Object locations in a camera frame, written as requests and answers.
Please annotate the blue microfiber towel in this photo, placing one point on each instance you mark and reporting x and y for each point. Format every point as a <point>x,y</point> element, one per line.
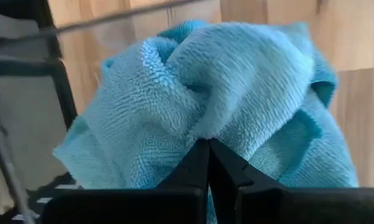
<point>174,93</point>

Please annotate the black aluminium table frame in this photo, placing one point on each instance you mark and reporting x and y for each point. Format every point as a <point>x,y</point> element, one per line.
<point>62,87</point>

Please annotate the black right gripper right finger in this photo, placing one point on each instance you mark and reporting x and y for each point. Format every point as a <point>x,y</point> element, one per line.
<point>283,205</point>

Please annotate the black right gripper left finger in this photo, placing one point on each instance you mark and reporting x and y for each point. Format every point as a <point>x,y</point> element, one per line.
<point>174,205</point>

